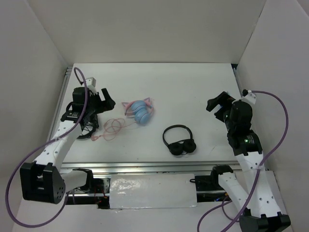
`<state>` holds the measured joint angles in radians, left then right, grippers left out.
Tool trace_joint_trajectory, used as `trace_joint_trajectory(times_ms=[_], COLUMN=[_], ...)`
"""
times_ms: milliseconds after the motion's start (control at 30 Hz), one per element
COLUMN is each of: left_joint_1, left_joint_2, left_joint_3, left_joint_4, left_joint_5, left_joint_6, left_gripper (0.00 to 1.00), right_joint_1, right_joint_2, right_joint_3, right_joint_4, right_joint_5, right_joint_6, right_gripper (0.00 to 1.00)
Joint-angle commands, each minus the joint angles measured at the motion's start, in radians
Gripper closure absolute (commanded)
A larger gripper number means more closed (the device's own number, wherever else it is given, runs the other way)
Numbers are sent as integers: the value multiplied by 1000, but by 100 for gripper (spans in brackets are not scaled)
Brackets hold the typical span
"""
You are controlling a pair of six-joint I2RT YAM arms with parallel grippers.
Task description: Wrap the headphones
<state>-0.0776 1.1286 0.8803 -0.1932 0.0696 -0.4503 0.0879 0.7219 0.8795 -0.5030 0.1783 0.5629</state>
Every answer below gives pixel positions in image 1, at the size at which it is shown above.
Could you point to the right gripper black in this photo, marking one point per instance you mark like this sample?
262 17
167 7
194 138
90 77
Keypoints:
224 99

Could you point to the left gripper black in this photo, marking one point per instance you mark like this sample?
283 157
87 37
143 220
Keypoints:
108 104

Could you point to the pink blue cat-ear headphones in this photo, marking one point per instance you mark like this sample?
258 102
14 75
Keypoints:
140 110

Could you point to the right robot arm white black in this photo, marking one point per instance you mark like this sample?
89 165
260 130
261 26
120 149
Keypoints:
257 208

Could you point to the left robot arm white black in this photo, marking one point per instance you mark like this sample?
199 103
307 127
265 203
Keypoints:
41 180

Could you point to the black on-ear headphones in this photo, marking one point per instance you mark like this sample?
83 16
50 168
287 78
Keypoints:
180 147

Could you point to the white foil-taped panel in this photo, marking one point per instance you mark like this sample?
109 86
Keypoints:
152 191

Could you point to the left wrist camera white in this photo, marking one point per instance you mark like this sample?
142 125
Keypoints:
91 82

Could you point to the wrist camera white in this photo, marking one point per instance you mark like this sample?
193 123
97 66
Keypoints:
249 97
91 82

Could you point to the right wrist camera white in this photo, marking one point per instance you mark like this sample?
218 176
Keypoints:
249 97

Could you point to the left aluminium side rail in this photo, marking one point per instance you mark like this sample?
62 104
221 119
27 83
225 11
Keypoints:
59 102

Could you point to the aluminium front rail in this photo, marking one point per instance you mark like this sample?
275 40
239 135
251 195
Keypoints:
148 167

